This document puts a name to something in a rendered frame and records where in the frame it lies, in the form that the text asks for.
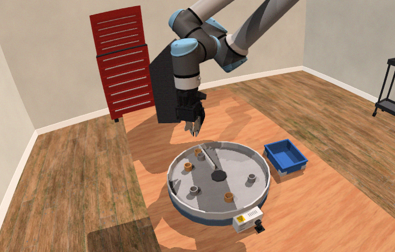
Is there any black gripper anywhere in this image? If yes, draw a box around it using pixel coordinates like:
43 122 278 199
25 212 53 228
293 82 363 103
175 87 205 137

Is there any grey metal bushing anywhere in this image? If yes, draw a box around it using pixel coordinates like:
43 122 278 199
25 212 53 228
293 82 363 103
197 153 205 162
189 186 198 196
247 173 256 183

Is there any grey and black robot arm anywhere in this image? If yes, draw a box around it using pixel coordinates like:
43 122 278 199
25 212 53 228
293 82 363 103
168 0 299 90

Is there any bronze bushing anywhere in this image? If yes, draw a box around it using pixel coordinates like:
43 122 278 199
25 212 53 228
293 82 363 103
184 163 192 172
194 149 202 157
224 192 233 203

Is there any round grey turntable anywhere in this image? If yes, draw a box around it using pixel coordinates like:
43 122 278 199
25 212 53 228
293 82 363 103
167 142 271 233

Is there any blue crate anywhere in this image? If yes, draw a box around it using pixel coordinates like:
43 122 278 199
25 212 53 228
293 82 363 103
263 139 308 177

